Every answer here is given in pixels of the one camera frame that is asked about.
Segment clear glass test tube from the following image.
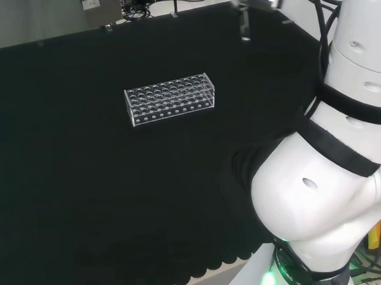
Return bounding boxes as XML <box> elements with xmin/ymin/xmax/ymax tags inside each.
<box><xmin>238</xmin><ymin>4</ymin><xmax>253</xmax><ymax>43</ymax></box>

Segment clear plastic test tube rack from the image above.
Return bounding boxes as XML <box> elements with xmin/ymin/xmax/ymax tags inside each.
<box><xmin>123</xmin><ymin>72</ymin><xmax>218</xmax><ymax>128</ymax></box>

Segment grey metal cabinet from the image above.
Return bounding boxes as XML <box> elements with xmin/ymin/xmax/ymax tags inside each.
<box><xmin>80</xmin><ymin>0</ymin><xmax>123</xmax><ymax>27</ymax></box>

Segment black bench cloth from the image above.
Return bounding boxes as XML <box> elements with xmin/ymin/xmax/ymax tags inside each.
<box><xmin>0</xmin><ymin>0</ymin><xmax>334</xmax><ymax>285</ymax></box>

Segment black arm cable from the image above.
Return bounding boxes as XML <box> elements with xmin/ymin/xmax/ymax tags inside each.
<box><xmin>295</xmin><ymin>0</ymin><xmax>348</xmax><ymax>80</ymax></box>

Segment black cables on desk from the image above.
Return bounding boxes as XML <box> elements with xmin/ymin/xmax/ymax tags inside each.
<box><xmin>121</xmin><ymin>0</ymin><xmax>154</xmax><ymax>22</ymax></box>

